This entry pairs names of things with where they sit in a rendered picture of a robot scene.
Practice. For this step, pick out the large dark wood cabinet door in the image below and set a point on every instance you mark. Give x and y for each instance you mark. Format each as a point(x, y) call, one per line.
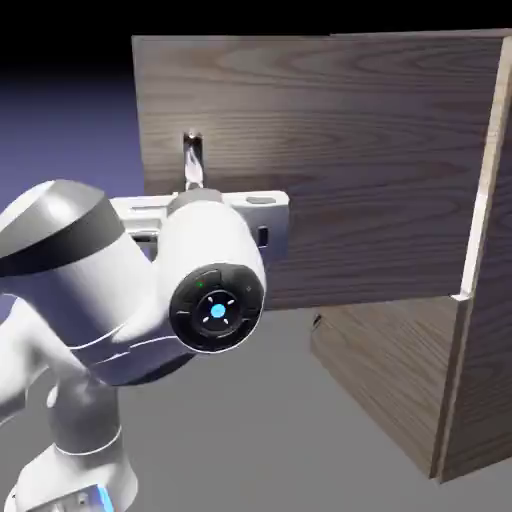
point(340, 132)

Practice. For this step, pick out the dark wood cabinet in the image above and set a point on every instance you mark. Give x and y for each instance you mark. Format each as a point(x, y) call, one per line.
point(490, 360)

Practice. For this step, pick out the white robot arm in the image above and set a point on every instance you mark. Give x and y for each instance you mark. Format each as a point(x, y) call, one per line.
point(92, 288)

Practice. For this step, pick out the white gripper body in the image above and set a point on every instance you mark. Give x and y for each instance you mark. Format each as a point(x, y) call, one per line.
point(272, 218)

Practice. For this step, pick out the small dark wood cabinet door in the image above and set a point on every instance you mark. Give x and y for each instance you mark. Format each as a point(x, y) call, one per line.
point(392, 372)

